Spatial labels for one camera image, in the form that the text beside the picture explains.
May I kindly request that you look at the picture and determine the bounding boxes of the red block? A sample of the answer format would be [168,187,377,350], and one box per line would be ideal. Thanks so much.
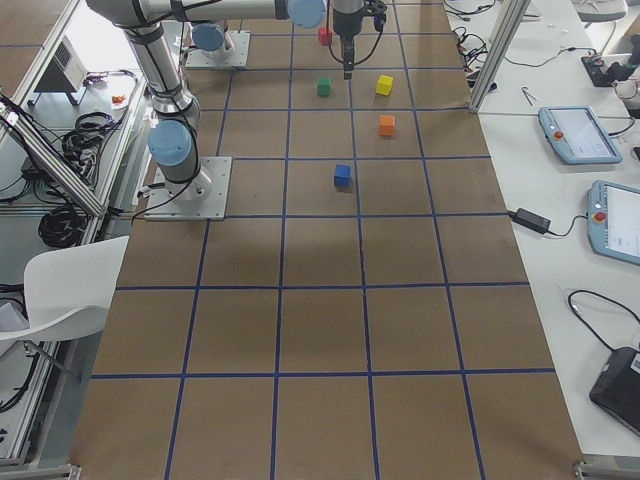
[317,26,333,47]

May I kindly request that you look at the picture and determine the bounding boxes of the green block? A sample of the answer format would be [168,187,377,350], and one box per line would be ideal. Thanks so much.
[316,77,332,98]

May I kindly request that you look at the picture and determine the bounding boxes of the yellow block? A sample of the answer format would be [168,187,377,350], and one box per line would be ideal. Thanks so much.
[375,75,394,97]

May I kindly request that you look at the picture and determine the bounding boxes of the orange block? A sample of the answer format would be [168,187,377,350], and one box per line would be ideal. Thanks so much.
[378,114,396,137]

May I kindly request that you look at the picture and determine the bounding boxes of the blue block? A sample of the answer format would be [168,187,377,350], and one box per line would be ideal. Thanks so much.
[333,164,351,189]

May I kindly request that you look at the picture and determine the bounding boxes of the upper teach pendant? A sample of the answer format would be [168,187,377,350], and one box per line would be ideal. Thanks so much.
[537,106,622,165]

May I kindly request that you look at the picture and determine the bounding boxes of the teach pendant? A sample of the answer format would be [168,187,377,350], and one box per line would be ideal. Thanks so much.
[537,106,622,165]
[587,180,639,265]

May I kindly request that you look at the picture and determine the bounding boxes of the black power adapter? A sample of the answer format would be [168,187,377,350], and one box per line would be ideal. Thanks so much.
[508,208,551,234]

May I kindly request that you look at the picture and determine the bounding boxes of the grey box on shelf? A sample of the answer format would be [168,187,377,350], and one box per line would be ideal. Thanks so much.
[34,36,89,106]

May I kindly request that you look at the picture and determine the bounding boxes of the lower teach pendant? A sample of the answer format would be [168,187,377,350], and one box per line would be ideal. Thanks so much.
[587,180,639,265]

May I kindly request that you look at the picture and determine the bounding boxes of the white chair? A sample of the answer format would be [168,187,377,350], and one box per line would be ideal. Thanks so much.
[0,234,131,384]

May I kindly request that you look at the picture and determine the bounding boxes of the black device on desk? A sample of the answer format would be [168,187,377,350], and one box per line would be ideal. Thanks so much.
[589,347,639,435]

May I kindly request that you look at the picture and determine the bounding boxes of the aluminium frame post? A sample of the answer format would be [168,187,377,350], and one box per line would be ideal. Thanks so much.
[468,0,530,113]

